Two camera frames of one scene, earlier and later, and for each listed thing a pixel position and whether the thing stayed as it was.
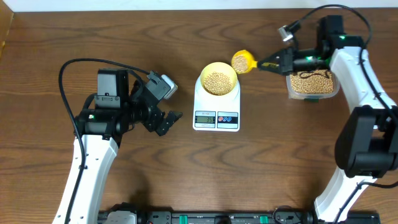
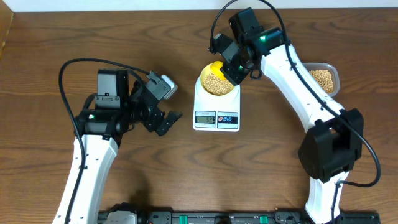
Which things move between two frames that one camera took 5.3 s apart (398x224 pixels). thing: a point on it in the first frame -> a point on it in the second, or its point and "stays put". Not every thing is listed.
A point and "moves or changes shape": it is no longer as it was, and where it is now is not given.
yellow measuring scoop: [243, 61] moves or changes shape
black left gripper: [152, 122] stays put
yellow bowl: [218, 78] stays put
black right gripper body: [286, 68] -> [237, 69]
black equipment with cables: [227, 217] stays put
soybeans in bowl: [217, 83] stays put
